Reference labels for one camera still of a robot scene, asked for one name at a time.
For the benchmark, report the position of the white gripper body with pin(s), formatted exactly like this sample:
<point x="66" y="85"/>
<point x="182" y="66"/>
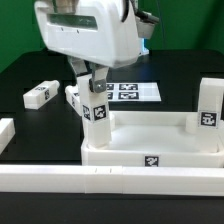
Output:
<point x="99" y="31"/>

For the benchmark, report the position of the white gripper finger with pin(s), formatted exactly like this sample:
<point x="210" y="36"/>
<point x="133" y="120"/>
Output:
<point x="79" y="66"/>
<point x="98" y="78"/>

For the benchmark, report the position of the white desk top tray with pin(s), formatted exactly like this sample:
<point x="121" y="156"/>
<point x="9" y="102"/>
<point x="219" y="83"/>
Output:
<point x="154" y="139"/>

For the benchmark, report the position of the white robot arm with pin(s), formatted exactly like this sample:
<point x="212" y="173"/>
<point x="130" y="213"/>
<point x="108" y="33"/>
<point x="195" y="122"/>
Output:
<point x="140" y="20"/>

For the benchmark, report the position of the white left obstacle block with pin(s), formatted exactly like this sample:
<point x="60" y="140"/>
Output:
<point x="7" y="132"/>

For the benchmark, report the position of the white front obstacle bar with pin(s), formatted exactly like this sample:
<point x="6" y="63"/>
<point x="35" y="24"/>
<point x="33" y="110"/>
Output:
<point x="112" y="180"/>

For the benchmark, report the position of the white marker base plate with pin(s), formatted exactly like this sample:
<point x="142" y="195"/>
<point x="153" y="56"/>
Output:
<point x="133" y="92"/>

